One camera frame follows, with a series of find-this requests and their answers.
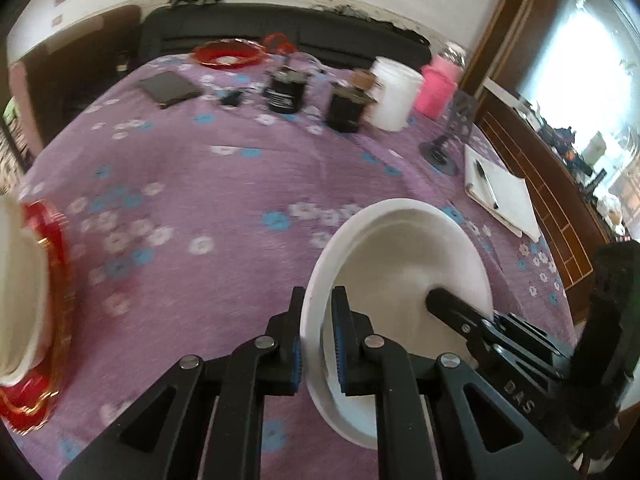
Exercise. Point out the white plastic bucket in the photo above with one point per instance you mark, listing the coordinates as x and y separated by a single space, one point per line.
395 95

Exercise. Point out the brown wooden door frame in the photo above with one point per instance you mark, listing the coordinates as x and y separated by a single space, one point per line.
505 20

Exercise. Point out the black electric motor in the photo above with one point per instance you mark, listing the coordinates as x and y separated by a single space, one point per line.
285 95

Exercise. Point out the black smartphone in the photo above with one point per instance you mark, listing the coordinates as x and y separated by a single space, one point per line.
170 87

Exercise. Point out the metal phone stand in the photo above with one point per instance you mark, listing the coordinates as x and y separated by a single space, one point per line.
462 115

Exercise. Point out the brown wooden spool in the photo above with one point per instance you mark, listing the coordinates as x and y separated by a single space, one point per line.
364 80

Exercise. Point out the dusty black motor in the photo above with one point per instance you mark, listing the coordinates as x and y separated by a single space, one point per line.
345 110

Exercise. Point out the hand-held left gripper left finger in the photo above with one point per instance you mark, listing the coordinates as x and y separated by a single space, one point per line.
297 360

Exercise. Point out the cream ribbed plate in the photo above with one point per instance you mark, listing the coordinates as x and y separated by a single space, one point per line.
20 285

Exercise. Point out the pink covered container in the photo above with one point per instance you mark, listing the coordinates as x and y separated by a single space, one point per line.
435 90

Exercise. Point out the clear glass jar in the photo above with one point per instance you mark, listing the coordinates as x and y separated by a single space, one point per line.
456 52

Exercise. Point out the white bowl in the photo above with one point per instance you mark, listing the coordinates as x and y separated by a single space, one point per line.
400 250

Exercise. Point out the brown wooden lattice furniture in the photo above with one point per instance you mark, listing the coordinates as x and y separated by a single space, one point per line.
550 185

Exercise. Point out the red plastic bag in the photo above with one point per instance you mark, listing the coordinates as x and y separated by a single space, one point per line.
275 40

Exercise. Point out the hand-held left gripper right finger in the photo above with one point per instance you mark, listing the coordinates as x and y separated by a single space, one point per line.
340 355

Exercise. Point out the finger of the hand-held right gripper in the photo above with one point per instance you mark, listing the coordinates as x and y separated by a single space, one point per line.
450 305
535 347

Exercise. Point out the black pen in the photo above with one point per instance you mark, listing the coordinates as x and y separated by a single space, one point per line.
485 180

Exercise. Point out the red glass plate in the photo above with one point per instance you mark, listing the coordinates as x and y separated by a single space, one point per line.
210 52
57 270

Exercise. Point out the small black box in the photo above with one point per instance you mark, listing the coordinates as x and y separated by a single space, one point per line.
231 99

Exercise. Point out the white notebook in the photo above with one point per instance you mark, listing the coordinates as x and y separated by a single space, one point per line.
510 195

